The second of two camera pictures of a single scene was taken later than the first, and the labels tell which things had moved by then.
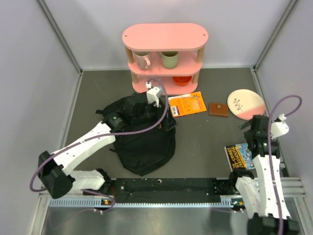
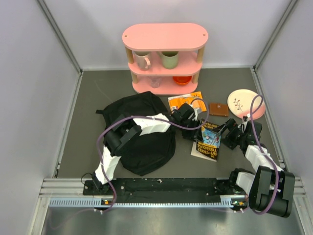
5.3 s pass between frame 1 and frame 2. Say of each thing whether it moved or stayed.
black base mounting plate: stayed
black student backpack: stayed
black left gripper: moved
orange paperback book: stayed
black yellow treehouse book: moved
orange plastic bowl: stayed
